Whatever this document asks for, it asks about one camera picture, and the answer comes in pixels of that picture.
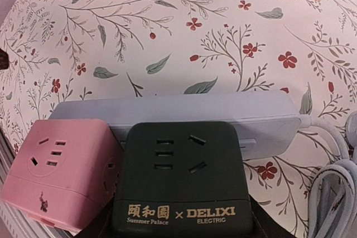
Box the dark green cube socket adapter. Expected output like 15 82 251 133
112 122 253 237

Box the light blue power strip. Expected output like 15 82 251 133
50 91 311 160

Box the pink cube socket adapter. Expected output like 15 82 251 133
1 119 123 232

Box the floral patterned table mat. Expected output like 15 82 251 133
0 0 357 238

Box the light blue power cable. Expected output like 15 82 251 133
300 111 357 238

